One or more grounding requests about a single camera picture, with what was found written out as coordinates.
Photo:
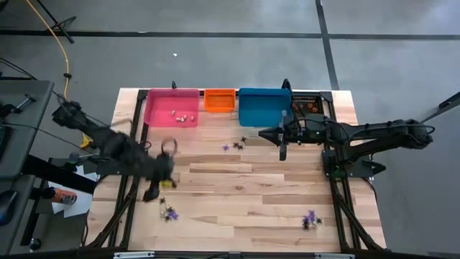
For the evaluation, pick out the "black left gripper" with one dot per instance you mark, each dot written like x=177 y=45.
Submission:
x=163 y=172

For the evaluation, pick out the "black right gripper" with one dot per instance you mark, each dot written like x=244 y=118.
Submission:
x=296 y=131

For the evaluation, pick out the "blue plastic bin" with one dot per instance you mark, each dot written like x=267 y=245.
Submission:
x=264 y=108

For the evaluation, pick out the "black plastic basket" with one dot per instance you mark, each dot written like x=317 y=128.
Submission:
x=305 y=100

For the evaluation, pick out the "orange plastic basket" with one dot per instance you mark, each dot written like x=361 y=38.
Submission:
x=220 y=100

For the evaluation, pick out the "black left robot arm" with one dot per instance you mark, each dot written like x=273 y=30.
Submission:
x=108 y=144

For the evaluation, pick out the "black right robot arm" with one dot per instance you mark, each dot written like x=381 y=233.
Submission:
x=377 y=131

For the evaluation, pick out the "yellow tape label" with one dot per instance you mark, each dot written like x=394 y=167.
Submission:
x=167 y=183

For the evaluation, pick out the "black edge clamp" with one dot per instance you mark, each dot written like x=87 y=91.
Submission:
x=174 y=85
x=286 y=84

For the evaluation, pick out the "pink plastic bin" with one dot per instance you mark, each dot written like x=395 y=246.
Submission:
x=169 y=104

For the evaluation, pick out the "white paper sheets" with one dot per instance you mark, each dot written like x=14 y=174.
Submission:
x=81 y=205

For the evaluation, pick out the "black table beam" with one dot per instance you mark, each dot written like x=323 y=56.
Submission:
x=61 y=174

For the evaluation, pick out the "orange spray can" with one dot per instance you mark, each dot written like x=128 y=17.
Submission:
x=63 y=196

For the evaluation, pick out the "grey side table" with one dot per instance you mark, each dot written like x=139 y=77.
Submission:
x=25 y=126

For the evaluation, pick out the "small black knob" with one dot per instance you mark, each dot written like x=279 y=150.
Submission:
x=35 y=244

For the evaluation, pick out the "grey partition panel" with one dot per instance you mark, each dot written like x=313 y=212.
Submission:
x=413 y=198

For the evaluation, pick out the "dark computer mouse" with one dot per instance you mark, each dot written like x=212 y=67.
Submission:
x=6 y=206

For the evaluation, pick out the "black clamp tool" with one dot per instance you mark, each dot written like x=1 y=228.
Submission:
x=14 y=106

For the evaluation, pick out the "grey low table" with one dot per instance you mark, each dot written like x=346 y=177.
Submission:
x=9 y=237

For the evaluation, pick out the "black diagonal bar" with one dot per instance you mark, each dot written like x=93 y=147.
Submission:
x=445 y=104

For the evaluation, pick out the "black tripod stand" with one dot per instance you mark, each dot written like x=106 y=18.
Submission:
x=58 y=26

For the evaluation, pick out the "black aluminium rig frame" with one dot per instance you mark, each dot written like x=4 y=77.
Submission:
x=142 y=94

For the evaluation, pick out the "silver frame bracket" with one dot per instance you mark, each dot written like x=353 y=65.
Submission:
x=334 y=256
x=133 y=255

